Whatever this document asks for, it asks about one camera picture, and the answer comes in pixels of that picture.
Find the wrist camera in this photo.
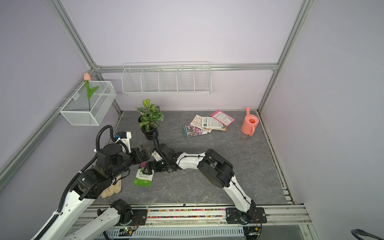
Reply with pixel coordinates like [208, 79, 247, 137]
[152, 151, 163, 162]
[115, 132, 132, 153]

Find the white seed packet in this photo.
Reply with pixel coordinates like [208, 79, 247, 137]
[190, 115, 212, 133]

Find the artificial pink tulip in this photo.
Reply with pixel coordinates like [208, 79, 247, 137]
[84, 73, 99, 112]

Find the pink bordered seed packet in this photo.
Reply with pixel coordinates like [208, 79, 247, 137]
[211, 110, 235, 127]

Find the marigold seed packet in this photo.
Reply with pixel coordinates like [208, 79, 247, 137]
[202, 117, 224, 129]

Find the purple flowers seed packet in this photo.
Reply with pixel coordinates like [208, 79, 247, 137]
[183, 125, 209, 138]

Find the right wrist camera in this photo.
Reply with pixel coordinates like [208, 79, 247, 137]
[152, 151, 163, 162]

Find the green seed packet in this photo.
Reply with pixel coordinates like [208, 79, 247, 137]
[134, 162, 155, 187]

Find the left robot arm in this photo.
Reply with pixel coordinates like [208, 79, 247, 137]
[33, 125, 151, 240]

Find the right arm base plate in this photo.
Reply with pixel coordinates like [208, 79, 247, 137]
[226, 208, 267, 225]

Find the white mesh basket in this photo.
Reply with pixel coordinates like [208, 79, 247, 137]
[60, 81, 117, 126]

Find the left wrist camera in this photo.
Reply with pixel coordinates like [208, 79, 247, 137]
[115, 132, 132, 153]

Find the potted green plant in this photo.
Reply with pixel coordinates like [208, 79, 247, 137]
[136, 99, 164, 141]

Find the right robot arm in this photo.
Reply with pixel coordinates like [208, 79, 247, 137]
[142, 133, 257, 223]

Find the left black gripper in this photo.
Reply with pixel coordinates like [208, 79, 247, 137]
[109, 143, 155, 180]

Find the aluminium front rail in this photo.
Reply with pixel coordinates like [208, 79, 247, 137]
[65, 205, 319, 240]

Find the beige work glove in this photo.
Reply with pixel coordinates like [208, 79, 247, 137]
[101, 180, 122, 199]

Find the pink watering can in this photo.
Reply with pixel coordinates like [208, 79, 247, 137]
[241, 108, 260, 137]

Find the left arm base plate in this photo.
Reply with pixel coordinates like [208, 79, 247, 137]
[118, 209, 148, 226]

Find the white wire wall shelf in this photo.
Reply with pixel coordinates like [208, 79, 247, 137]
[121, 62, 212, 95]

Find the orange seed packet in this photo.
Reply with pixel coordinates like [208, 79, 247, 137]
[210, 125, 227, 132]

